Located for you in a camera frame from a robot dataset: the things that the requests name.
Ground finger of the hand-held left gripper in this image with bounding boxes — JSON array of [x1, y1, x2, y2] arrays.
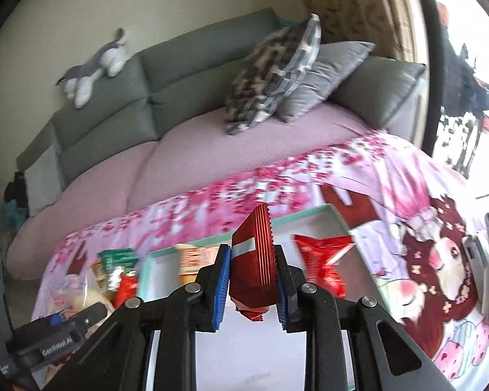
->
[[64, 303, 109, 330]]

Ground pink sofa cover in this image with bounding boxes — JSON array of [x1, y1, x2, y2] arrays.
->
[[6, 104, 376, 280]]

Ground dark hanging clothes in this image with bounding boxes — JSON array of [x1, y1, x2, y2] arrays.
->
[[440, 43, 489, 115]]

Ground grey white plush dog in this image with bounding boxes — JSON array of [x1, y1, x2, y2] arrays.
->
[[56, 28, 130, 109]]

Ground grey sofa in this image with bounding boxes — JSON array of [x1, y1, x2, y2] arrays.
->
[[16, 8, 428, 216]]

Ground teal cloth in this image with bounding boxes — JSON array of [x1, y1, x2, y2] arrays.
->
[[0, 201, 27, 223]]

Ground dark bag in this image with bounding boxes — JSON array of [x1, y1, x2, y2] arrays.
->
[[4, 171, 29, 208]]

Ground green snack box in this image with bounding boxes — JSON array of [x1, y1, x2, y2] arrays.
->
[[99, 248, 139, 282]]

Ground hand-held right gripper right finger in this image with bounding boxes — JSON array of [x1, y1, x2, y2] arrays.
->
[[274, 245, 457, 391]]

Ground shiny red snack packet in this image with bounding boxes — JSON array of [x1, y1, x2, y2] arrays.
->
[[294, 234, 356, 298]]

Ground cream orange snack packet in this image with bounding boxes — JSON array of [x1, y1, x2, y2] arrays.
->
[[175, 243, 221, 288]]

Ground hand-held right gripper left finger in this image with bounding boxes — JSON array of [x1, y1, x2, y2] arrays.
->
[[45, 245, 233, 391]]

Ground ribbed red snack packet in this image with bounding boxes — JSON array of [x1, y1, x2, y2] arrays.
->
[[228, 203, 278, 322]]

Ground grey white object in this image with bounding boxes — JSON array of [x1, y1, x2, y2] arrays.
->
[[462, 208, 489, 326]]

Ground plain grey pillow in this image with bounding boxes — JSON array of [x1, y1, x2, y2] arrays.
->
[[275, 41, 376, 123]]

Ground printed pink blanket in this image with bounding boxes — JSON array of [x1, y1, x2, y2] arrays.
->
[[30, 130, 489, 391]]

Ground yellow snack bag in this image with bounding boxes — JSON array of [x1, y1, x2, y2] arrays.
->
[[90, 263, 119, 294]]

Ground mint rimmed white box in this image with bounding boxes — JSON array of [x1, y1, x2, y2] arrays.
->
[[138, 204, 396, 391]]

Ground clear bag of white snacks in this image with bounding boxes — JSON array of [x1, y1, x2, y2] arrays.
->
[[45, 273, 115, 322]]

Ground small red snack packet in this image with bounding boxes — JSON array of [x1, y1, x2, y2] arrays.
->
[[113, 273, 139, 310]]

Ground beige patterned curtain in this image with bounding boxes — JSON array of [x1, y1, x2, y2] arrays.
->
[[297, 0, 428, 66]]

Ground patterned grey pillow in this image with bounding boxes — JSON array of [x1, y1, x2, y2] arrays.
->
[[225, 13, 322, 135]]

